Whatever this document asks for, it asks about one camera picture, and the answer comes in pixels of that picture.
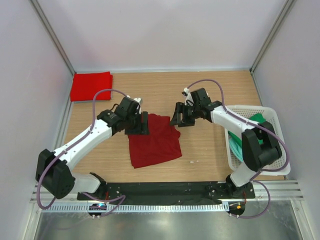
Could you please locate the dark red t shirt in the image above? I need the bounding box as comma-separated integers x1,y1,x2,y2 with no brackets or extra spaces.
128,113,182,169

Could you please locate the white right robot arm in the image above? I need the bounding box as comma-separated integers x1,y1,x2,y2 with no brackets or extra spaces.
170,88,283,192

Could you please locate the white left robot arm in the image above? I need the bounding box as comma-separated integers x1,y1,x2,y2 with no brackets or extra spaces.
35,96,149,199

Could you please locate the folded bright red t shirt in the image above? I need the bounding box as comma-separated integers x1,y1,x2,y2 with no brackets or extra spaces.
70,71,113,102

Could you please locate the light teal t shirt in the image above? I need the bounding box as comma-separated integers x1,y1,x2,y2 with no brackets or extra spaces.
228,138,243,162

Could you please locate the green t shirt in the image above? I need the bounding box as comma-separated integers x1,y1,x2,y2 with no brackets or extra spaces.
228,113,266,147

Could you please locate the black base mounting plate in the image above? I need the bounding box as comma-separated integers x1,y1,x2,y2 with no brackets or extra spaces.
92,181,256,206

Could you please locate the white plastic basket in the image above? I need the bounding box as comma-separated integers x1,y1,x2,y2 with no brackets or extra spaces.
227,105,291,176

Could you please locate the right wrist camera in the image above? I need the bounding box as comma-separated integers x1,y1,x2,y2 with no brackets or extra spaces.
182,87,194,107

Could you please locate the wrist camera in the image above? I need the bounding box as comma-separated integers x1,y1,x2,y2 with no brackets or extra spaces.
182,87,194,107
129,97,143,113

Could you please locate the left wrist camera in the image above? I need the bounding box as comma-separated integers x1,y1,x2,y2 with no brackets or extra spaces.
129,97,143,113

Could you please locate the white slotted cable duct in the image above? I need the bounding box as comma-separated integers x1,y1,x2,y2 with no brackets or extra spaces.
45,202,229,214

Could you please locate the aluminium frame rail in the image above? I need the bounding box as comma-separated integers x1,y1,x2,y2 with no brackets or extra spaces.
29,180,305,204

